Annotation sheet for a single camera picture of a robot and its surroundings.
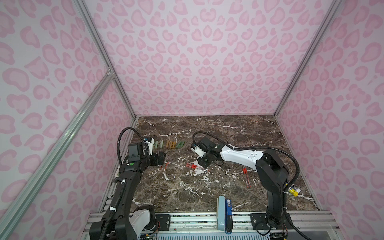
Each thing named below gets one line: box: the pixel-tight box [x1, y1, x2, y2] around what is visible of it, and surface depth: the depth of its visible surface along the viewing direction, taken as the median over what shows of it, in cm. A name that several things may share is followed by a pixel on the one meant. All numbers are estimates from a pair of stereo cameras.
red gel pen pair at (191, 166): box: [186, 163, 198, 169], surface depth 95 cm
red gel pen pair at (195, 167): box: [187, 166, 208, 172], surface depth 94 cm
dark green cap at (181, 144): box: [177, 141, 186, 148], surface depth 105 cm
